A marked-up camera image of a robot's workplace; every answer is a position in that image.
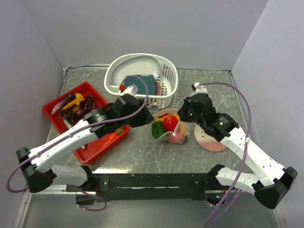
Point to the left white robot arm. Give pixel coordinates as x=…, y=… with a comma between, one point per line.
x=38, y=164

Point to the white fish toy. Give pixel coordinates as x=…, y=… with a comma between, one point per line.
x=69, y=126

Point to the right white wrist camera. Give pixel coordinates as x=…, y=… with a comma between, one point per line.
x=198, y=89

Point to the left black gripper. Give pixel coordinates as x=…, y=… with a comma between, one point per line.
x=144, y=117

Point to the teal square plate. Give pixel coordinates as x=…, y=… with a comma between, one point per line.
x=149, y=81

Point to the purple grapes bunch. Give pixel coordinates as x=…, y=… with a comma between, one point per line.
x=76, y=113

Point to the pink plate in basket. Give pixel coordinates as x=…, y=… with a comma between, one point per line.
x=158, y=88

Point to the pink round plate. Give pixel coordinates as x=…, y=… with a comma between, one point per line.
x=207, y=142

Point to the red round fruit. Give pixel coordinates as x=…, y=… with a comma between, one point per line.
x=179, y=139

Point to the white oval plate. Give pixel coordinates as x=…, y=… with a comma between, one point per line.
x=139, y=65

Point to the orange ginger root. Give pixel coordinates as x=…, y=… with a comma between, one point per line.
x=78, y=99

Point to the orange carrot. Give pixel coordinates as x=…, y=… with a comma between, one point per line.
x=111, y=137

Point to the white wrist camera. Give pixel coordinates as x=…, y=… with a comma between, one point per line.
x=198, y=89
x=131, y=90

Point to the black mounting base bar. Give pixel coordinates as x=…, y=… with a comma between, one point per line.
x=151, y=186

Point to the purple eggplant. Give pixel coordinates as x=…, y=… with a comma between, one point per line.
x=64, y=101

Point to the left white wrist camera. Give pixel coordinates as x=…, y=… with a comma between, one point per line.
x=131, y=90

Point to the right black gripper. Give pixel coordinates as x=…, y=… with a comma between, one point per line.
x=182, y=112

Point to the green bell pepper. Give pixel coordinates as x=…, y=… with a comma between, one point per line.
x=158, y=129

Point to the white plastic basket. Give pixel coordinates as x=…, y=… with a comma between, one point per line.
x=168, y=80

